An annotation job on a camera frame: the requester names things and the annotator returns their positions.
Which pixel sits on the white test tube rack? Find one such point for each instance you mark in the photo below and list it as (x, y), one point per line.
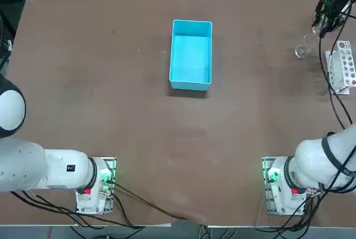
(346, 64)

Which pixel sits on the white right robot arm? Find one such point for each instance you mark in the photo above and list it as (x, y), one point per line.
(308, 164)

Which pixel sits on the red-tipped rod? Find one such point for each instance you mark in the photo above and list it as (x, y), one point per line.
(341, 90)

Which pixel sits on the large glass beaker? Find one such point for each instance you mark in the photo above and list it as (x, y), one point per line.
(301, 51)

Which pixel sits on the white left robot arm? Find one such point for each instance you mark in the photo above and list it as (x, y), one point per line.
(55, 172)

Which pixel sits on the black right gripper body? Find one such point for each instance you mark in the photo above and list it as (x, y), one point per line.
(336, 1)

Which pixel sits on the blue plastic bin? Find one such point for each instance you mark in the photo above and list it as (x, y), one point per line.
(190, 55)

